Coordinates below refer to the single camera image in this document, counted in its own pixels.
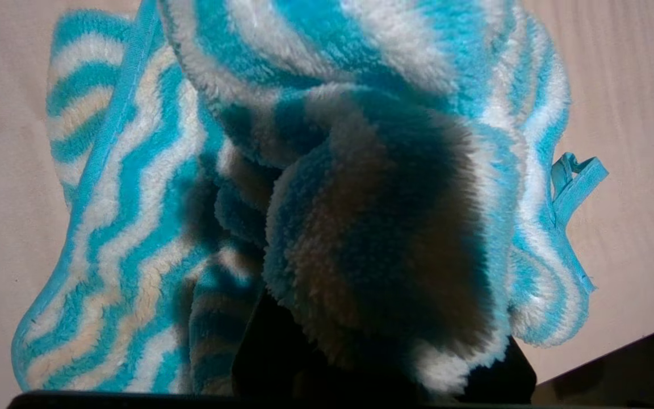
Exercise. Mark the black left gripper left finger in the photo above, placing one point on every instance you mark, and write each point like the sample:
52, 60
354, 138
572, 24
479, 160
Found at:
270, 358

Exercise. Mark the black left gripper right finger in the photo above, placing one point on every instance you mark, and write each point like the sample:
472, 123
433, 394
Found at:
506, 375

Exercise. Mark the teal white zigzag towel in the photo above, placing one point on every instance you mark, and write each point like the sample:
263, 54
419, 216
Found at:
327, 170

